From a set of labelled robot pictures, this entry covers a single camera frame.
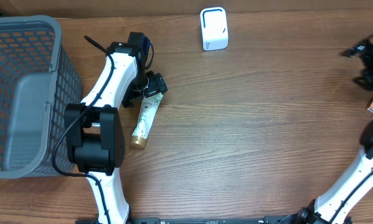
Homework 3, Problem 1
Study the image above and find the white Pantene tube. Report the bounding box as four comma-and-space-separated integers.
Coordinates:
130, 93, 164, 149

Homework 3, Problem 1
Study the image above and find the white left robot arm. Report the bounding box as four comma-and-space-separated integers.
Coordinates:
60, 32, 168, 223

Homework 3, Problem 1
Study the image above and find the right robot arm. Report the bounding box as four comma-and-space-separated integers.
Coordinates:
275, 34, 373, 224

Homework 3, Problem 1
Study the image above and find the white barcode scanner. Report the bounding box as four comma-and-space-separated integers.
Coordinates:
200, 7, 229, 51

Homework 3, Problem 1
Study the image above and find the dark grey plastic basket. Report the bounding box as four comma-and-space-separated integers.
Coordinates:
0, 16, 82, 179

